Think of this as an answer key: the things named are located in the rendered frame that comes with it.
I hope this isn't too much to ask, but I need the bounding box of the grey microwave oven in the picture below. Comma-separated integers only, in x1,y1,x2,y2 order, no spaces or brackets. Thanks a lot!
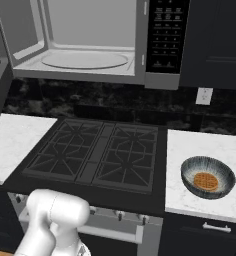
0,0,192,91

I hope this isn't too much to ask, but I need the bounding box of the round brown waffle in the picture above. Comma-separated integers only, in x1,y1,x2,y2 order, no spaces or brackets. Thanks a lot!
192,171,220,193

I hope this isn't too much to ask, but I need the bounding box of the dark blue-grey bowl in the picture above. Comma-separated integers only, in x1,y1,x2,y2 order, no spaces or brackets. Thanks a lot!
180,155,236,201

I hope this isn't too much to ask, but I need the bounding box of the black gas hob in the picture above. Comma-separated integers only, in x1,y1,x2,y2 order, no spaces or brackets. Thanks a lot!
2,114,168,218

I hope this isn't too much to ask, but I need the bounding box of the round glass turntable plate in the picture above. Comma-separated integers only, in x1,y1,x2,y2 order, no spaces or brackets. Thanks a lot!
40,49,130,71

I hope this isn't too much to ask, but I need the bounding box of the steel oven front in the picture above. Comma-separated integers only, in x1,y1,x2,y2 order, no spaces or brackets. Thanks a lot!
7,191,164,256

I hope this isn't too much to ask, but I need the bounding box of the dark drawer front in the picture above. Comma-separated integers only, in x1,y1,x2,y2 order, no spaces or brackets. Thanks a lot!
157,212,236,256

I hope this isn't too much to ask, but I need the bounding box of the dark base cupboard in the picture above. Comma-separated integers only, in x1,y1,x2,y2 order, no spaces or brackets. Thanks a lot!
0,182,25,254

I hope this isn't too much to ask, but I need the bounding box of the white wall socket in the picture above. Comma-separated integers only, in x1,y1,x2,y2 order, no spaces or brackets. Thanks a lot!
195,86,214,106

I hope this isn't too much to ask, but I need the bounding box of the white oven door handle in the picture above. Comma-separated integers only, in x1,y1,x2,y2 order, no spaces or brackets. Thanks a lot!
17,210,145,245

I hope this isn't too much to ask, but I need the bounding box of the dark wall cupboard door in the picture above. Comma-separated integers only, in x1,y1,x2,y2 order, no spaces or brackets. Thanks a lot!
179,0,236,92

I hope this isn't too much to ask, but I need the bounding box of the white drawer handle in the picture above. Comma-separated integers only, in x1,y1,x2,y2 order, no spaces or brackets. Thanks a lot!
201,221,232,234

